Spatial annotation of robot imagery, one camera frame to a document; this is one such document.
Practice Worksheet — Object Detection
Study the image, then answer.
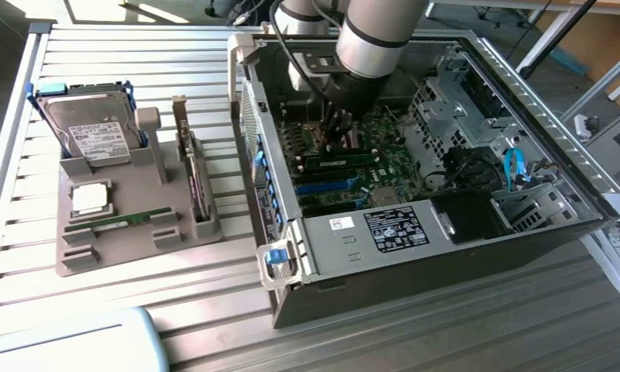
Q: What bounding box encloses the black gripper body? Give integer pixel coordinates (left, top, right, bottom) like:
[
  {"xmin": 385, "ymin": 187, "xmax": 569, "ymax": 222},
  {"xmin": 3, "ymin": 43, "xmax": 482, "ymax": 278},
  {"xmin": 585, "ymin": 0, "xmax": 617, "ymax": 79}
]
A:
[{"xmin": 321, "ymin": 71, "xmax": 389, "ymax": 119}]

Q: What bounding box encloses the RAM stick with black chips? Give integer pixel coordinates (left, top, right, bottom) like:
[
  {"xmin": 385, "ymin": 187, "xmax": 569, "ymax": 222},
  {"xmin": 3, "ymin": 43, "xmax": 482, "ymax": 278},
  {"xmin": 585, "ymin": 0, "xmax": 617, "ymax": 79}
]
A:
[{"xmin": 301, "ymin": 153, "xmax": 377, "ymax": 172}]

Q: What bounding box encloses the green RAM stick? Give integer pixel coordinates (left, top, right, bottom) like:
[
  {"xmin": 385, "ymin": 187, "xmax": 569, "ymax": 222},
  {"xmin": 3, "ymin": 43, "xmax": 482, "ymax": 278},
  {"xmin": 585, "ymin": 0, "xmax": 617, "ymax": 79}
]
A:
[{"xmin": 62, "ymin": 206, "xmax": 171, "ymax": 234}]

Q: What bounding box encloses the CPU socket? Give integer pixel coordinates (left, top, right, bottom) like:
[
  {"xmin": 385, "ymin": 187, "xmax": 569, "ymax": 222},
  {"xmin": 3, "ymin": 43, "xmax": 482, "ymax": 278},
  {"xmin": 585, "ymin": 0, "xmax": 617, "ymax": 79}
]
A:
[{"xmin": 305, "ymin": 122, "xmax": 369, "ymax": 152}]

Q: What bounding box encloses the green motherboard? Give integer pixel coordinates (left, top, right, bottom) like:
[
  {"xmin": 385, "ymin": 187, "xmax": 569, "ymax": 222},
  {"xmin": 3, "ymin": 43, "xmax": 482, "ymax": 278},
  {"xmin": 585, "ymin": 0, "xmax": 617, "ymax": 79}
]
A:
[{"xmin": 277, "ymin": 103, "xmax": 425, "ymax": 218}]

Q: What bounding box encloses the blue expansion slot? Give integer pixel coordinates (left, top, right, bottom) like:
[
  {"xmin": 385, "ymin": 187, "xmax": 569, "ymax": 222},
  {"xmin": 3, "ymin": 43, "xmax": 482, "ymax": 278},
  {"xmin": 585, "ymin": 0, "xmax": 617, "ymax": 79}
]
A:
[{"xmin": 294, "ymin": 177, "xmax": 364, "ymax": 196}]

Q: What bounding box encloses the grey chipset heatsink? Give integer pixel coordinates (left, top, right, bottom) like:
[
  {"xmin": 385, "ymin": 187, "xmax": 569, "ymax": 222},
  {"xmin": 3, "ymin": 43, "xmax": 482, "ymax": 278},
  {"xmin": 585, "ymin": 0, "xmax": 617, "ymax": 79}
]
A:
[{"xmin": 372, "ymin": 188, "xmax": 410, "ymax": 207}]

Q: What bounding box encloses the metal disk bay cage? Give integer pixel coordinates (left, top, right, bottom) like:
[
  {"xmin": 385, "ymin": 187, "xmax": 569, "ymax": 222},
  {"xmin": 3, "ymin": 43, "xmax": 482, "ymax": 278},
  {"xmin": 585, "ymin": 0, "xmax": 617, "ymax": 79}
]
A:
[{"xmin": 406, "ymin": 53, "xmax": 529, "ymax": 157}]

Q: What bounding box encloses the grey power supply with labels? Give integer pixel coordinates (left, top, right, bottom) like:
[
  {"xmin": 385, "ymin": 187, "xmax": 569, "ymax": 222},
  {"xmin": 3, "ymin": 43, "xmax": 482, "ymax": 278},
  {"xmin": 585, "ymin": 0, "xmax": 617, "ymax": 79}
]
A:
[{"xmin": 286, "ymin": 198, "xmax": 448, "ymax": 277}]

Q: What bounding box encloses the white power strip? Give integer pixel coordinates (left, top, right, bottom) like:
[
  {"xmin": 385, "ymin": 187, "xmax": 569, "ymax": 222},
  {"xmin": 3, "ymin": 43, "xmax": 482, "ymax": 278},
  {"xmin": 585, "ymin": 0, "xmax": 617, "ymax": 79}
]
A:
[{"xmin": 572, "ymin": 113, "xmax": 601, "ymax": 137}]

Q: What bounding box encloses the open black PC case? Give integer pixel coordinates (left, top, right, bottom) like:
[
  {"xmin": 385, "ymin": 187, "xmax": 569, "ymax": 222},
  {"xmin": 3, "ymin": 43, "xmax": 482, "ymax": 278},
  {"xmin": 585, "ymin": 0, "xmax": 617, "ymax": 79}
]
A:
[{"xmin": 226, "ymin": 32, "xmax": 620, "ymax": 330}]

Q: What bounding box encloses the hard disk in blue carrier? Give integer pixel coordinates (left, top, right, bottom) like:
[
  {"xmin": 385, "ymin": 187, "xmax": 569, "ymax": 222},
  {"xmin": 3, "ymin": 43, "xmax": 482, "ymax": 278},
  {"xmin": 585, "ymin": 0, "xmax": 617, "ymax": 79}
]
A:
[{"xmin": 25, "ymin": 79, "xmax": 146, "ymax": 168}]

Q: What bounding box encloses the grey parts rack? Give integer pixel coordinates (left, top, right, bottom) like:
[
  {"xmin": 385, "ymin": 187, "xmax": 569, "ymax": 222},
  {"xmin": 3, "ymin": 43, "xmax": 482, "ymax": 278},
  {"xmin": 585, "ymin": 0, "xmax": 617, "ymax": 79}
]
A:
[{"xmin": 54, "ymin": 106, "xmax": 224, "ymax": 278}]

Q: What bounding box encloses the silver CPU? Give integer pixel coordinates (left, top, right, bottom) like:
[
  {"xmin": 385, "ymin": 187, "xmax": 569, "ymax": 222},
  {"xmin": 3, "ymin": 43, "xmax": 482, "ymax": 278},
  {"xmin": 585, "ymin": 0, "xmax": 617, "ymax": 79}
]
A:
[{"xmin": 69, "ymin": 183, "xmax": 117, "ymax": 215}]

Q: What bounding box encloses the grey computer box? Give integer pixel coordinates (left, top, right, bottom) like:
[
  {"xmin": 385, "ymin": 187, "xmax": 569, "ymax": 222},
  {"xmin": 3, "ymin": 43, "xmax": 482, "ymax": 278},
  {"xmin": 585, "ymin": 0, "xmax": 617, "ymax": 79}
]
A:
[{"xmin": 581, "ymin": 107, "xmax": 620, "ymax": 180}]

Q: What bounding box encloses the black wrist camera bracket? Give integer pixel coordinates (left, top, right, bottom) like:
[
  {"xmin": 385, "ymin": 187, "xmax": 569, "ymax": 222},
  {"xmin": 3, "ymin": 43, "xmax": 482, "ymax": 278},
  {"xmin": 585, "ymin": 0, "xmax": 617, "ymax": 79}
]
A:
[{"xmin": 288, "ymin": 52, "xmax": 342, "ymax": 75}]

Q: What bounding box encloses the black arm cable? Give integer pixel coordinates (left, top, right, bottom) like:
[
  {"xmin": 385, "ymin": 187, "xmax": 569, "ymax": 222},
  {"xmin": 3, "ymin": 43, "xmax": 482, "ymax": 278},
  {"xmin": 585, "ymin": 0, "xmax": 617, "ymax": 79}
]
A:
[{"xmin": 268, "ymin": 0, "xmax": 333, "ymax": 117}]

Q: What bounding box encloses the graphics card with metal bracket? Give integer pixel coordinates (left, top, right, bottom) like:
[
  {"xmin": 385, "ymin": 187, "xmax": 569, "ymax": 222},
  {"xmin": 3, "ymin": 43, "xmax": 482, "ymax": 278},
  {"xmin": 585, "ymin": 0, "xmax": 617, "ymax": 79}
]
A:
[{"xmin": 171, "ymin": 94, "xmax": 213, "ymax": 225}]

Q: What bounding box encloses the blue SATA wire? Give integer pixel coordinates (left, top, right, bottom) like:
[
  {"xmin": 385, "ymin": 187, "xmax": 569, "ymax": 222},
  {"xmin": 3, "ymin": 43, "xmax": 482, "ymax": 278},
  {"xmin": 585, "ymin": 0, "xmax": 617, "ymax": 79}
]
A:
[{"xmin": 502, "ymin": 146, "xmax": 529, "ymax": 193}]

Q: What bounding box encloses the white desk frame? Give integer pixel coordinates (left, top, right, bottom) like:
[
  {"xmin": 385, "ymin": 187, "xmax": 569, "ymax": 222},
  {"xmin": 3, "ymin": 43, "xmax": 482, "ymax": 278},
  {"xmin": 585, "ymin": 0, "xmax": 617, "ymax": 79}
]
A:
[{"xmin": 422, "ymin": 0, "xmax": 620, "ymax": 102}]

